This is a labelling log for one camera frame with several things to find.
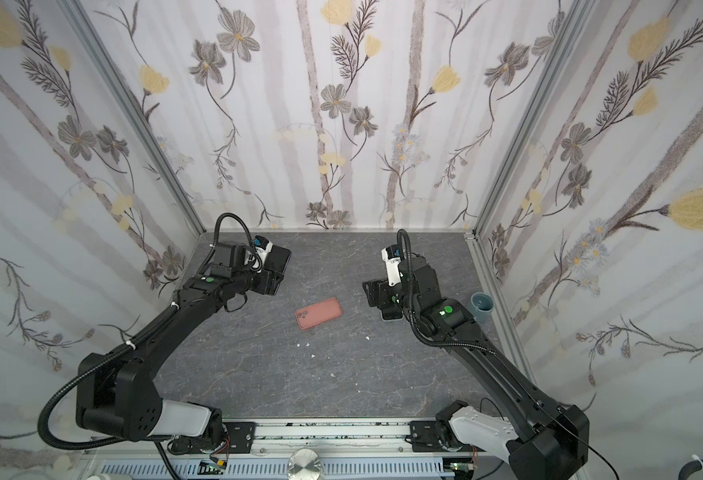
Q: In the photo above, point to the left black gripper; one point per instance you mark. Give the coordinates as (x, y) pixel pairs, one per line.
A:
(269, 282)

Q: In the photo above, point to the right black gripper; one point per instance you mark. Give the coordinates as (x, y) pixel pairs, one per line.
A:
(377, 293)

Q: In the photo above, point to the black phone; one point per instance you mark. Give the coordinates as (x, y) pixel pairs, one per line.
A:
(278, 260)

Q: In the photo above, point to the pink phone case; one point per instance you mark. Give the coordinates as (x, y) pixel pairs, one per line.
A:
(319, 313)

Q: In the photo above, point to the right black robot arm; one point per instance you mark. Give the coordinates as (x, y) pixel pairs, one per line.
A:
(536, 435)

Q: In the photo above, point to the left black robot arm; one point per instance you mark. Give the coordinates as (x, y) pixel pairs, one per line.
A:
(116, 396)

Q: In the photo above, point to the teal ceramic cup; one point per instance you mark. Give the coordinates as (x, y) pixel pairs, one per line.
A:
(481, 306)

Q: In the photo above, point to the round silver knob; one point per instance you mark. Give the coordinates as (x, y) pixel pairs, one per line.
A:
(305, 464)

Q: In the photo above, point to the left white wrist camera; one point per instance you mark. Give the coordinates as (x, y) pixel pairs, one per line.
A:
(262, 246)

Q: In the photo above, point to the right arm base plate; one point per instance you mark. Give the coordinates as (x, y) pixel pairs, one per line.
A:
(432, 436)

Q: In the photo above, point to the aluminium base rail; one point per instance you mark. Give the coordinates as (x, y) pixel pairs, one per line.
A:
(329, 437)

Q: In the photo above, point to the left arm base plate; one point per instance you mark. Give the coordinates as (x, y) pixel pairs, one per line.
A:
(232, 437)

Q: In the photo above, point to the white ventilated cable duct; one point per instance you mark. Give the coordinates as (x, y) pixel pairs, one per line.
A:
(241, 468)

